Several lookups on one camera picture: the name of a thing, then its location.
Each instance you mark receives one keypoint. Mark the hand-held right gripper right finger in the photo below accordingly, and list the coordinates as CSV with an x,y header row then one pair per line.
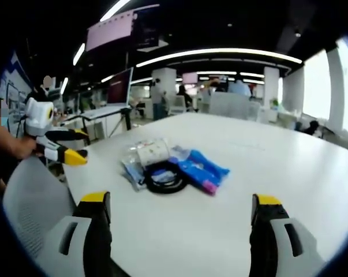
x,y
280,242

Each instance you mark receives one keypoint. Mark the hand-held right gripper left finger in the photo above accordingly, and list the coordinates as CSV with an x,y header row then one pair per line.
x,y
84,239

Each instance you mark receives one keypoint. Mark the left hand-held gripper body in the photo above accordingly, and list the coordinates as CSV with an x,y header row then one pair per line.
x,y
39,118

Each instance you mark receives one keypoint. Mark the clear plastic bag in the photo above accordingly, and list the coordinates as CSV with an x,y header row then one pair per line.
x,y
134,167

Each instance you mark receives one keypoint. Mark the white patterned roll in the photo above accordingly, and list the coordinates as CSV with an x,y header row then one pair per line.
x,y
153,151

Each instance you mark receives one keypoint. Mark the blue plastic packet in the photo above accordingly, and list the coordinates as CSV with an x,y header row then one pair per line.
x,y
202,170

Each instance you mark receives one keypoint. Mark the person's left hand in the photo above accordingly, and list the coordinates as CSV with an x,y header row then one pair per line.
x,y
26,147

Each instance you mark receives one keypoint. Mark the white desk with black legs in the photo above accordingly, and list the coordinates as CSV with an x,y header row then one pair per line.
x,y
104,114

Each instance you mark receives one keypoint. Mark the grey mesh chair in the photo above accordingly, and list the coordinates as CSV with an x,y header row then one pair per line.
x,y
36,207

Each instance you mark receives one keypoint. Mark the white table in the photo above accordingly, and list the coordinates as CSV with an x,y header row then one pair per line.
x,y
248,187

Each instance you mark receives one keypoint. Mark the tilted monitor screen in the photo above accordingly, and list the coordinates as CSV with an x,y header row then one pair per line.
x,y
119,88

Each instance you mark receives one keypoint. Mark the hanging ceiling screen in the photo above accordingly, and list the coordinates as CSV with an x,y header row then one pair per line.
x,y
110,31

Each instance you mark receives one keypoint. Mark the black office chair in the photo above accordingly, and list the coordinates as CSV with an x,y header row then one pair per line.
x,y
310,127

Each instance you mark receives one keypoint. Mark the white partition panel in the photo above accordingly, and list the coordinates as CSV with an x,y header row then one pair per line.
x,y
231,105

